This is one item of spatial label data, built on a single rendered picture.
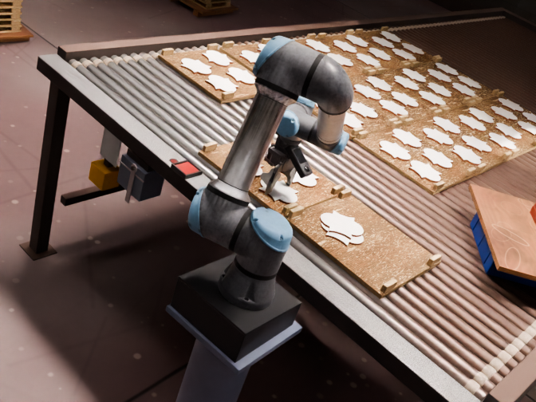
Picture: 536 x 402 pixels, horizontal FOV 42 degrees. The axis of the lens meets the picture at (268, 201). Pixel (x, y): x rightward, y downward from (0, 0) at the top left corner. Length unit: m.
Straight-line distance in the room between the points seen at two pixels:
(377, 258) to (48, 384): 1.32
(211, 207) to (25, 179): 2.14
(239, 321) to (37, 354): 1.29
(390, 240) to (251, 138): 0.79
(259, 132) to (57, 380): 1.45
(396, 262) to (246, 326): 0.68
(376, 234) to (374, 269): 0.20
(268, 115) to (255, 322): 0.51
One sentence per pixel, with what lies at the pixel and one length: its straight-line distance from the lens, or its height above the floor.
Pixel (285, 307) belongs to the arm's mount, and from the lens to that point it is 1.84.
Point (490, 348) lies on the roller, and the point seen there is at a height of 0.92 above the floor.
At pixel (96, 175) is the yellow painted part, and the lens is 2.67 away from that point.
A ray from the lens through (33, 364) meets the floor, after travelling 2.84.
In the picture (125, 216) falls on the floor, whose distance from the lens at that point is 3.61.
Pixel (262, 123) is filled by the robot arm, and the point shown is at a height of 1.39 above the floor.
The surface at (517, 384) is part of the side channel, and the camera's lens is 2.03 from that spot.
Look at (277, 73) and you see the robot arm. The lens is 1.70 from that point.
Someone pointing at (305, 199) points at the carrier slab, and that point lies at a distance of 2.35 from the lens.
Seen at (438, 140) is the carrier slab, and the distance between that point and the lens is 3.15.
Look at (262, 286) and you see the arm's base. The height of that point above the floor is 1.03.
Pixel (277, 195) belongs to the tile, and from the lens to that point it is 2.30.
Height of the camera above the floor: 2.13
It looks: 32 degrees down
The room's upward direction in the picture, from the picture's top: 19 degrees clockwise
